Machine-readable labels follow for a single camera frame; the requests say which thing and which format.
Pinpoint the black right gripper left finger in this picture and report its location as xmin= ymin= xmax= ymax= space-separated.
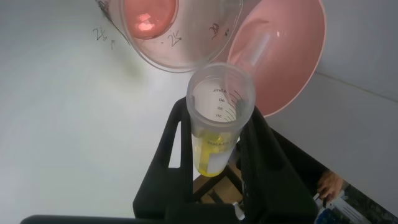
xmin=132 ymin=96 xmax=195 ymax=219

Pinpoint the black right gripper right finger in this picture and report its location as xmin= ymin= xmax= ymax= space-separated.
xmin=238 ymin=105 xmax=320 ymax=224

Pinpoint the test tube with yellow pigment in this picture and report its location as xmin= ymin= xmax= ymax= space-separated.
xmin=185 ymin=62 xmax=257 ymax=177

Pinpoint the clear plastic measuring beaker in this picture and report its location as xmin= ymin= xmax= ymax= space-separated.
xmin=96 ymin=0 xmax=244 ymax=74

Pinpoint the bare hand of bystander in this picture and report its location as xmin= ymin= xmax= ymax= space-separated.
xmin=317 ymin=170 xmax=345 ymax=200

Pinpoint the white and blue device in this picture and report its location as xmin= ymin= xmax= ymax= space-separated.
xmin=313 ymin=192 xmax=374 ymax=224

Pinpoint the pink bowl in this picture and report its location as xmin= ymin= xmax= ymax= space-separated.
xmin=214 ymin=0 xmax=327 ymax=118

